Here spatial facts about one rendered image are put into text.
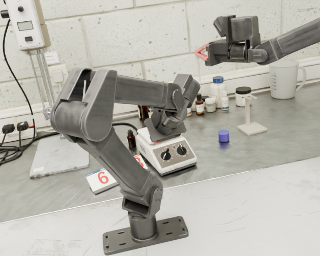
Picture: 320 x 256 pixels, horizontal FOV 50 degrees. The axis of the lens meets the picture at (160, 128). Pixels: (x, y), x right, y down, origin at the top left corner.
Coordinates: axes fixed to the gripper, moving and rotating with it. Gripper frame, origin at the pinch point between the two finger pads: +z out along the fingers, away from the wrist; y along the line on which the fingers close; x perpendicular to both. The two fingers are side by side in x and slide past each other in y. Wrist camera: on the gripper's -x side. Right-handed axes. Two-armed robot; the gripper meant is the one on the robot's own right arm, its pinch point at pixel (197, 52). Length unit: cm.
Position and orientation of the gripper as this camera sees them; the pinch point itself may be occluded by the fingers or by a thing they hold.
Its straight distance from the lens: 115.4
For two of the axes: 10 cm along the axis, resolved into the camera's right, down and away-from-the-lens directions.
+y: -7.2, 3.3, -6.1
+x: 1.4, 9.3, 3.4
